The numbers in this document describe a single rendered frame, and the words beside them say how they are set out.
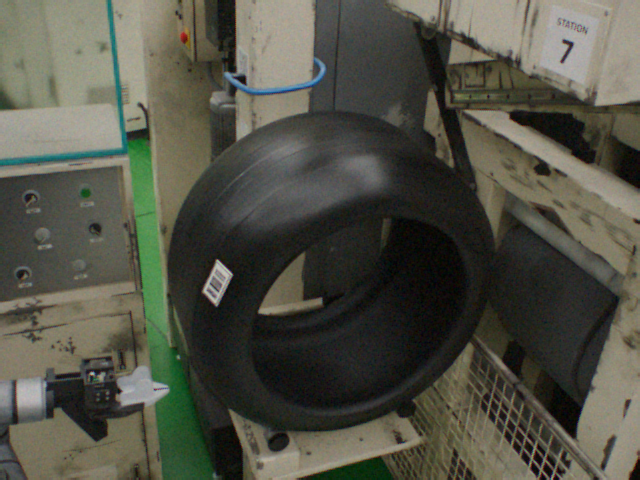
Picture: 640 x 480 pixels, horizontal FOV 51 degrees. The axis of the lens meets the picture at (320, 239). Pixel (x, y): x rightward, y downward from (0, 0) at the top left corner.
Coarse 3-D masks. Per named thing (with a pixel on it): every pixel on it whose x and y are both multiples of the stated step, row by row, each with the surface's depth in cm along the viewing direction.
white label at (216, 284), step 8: (216, 264) 104; (216, 272) 104; (224, 272) 102; (208, 280) 105; (216, 280) 104; (224, 280) 102; (208, 288) 105; (216, 288) 103; (224, 288) 102; (208, 296) 105; (216, 296) 103; (216, 304) 103
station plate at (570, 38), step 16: (560, 16) 86; (576, 16) 83; (560, 32) 86; (576, 32) 84; (592, 32) 81; (544, 48) 90; (560, 48) 87; (576, 48) 84; (592, 48) 82; (544, 64) 90; (560, 64) 87; (576, 64) 84; (576, 80) 85
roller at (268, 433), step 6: (264, 426) 131; (264, 432) 131; (270, 432) 129; (276, 432) 129; (282, 432) 129; (264, 438) 131; (270, 438) 129; (276, 438) 128; (282, 438) 129; (288, 438) 130; (270, 444) 129; (276, 444) 129; (282, 444) 130; (276, 450) 130
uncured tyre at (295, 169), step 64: (320, 128) 114; (384, 128) 119; (192, 192) 119; (256, 192) 104; (320, 192) 102; (384, 192) 105; (448, 192) 111; (192, 256) 110; (256, 256) 102; (384, 256) 151; (448, 256) 141; (192, 320) 109; (256, 320) 145; (320, 320) 151; (384, 320) 153; (448, 320) 139; (256, 384) 114; (320, 384) 143; (384, 384) 141
